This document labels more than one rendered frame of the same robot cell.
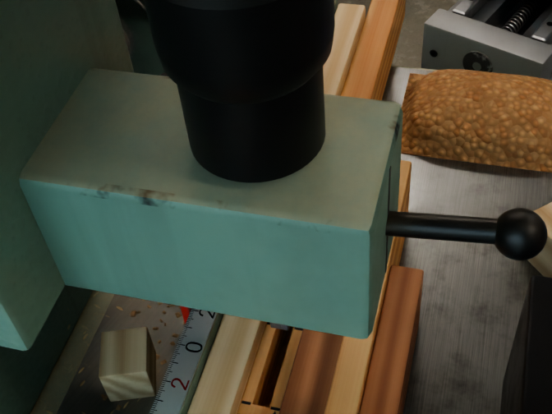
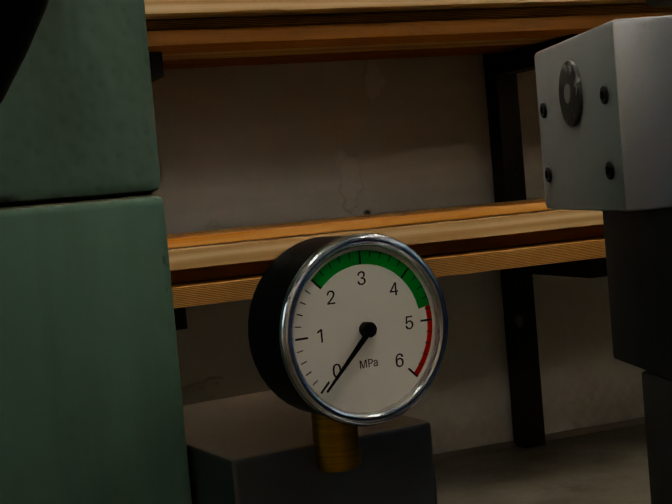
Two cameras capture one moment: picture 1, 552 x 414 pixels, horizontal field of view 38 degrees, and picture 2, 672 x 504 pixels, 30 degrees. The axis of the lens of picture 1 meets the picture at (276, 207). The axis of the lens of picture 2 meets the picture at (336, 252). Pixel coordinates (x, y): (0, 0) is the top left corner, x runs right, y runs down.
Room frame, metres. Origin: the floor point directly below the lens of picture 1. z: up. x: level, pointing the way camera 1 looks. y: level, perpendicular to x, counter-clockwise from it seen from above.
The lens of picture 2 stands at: (0.08, -0.56, 0.71)
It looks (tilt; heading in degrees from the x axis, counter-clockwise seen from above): 3 degrees down; 41
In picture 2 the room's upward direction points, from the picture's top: 5 degrees counter-clockwise
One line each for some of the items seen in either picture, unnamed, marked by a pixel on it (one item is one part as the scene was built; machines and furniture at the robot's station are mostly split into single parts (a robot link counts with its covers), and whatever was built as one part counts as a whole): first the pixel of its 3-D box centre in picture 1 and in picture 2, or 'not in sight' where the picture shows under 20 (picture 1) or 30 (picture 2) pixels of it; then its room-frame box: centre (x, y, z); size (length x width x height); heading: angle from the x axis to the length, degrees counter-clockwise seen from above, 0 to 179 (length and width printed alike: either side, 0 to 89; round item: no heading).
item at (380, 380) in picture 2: not in sight; (343, 353); (0.39, -0.28, 0.65); 0.06 x 0.04 x 0.08; 160
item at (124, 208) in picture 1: (224, 207); not in sight; (0.23, 0.02, 1.03); 0.14 x 0.07 x 0.09; 70
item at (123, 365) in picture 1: (128, 364); not in sight; (0.29, 0.11, 0.82); 0.04 x 0.03 x 0.03; 1
